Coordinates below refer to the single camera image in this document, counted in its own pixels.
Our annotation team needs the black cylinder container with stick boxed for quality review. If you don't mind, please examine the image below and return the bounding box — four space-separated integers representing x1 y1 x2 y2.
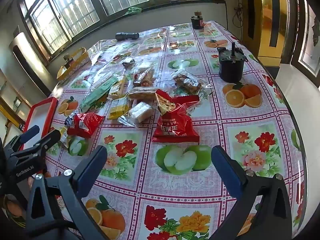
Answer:
217 42 247 83

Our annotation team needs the small red snack packet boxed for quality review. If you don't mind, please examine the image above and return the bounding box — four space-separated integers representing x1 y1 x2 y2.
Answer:
66 112 105 138

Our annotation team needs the black jar with cork lid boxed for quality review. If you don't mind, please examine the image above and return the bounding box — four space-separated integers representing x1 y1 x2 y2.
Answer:
191 10 204 30

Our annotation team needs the red rimmed tray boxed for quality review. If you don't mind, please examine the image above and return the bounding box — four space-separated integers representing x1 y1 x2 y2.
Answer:
19 96 59 153

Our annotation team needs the clear packet brown nut bar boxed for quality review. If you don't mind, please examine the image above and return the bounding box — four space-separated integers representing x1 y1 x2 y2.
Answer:
170 69 213 98

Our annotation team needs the golden wooden door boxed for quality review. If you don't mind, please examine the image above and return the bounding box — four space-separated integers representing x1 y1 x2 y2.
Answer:
247 0 298 65

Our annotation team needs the clear packet white cake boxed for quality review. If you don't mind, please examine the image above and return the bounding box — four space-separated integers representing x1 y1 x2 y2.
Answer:
117 101 157 128

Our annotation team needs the long golden snack packet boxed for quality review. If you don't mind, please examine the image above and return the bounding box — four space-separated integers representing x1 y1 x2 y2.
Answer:
127 86 160 101

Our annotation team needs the black snack packet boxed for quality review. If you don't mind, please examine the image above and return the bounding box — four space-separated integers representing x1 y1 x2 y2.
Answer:
64 114 77 128

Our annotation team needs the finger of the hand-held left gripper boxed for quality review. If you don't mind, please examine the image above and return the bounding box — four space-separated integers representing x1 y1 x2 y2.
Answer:
10 130 62 159
4 125 40 151

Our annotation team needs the person's left hand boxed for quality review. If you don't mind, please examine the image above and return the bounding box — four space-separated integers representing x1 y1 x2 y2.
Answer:
4 194 27 219

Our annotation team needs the barred window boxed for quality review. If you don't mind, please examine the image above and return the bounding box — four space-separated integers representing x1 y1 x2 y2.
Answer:
17 0 205 60

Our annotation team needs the small yellow clear snack packet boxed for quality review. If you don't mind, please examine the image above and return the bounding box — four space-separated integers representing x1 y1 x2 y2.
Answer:
58 126 83 153

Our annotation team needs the green snack packet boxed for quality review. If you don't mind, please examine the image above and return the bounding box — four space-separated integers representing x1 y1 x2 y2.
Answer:
79 74 119 113

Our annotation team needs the yellow rimmed cardboard box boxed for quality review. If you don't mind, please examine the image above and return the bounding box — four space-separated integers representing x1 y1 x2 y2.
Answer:
57 47 92 82

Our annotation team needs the black flashlight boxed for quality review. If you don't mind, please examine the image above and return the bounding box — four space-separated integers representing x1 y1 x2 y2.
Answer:
115 32 140 41

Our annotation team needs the clear packet red brown label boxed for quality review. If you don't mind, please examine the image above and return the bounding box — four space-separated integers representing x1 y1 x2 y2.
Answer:
132 66 155 87

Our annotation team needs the yellow framed wall shelf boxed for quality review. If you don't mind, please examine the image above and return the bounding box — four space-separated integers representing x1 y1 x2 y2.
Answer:
0 67 25 130

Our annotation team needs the fruit and flower printed tablecloth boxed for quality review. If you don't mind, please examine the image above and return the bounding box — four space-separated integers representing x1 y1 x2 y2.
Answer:
7 20 309 240

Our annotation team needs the dark framed glass door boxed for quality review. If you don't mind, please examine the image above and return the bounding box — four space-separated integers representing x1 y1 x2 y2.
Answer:
290 0 320 85

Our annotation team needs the dark hanging cable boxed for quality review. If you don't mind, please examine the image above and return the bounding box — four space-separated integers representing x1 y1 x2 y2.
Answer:
231 0 244 43

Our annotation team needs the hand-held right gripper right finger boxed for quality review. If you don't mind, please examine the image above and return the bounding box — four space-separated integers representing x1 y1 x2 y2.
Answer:
207 145 293 240

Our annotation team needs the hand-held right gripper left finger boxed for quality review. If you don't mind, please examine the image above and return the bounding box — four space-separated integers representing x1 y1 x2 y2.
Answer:
25 145 108 240

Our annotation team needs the large red snack packet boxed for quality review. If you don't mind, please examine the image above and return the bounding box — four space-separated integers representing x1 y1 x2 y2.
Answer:
151 89 200 143

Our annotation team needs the beige standing air conditioner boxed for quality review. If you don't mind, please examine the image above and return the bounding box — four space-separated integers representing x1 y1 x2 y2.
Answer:
9 31 54 98

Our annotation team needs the yellow white snack packet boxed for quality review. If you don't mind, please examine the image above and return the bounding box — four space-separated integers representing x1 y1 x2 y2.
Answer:
107 74 128 100
107 98 131 120

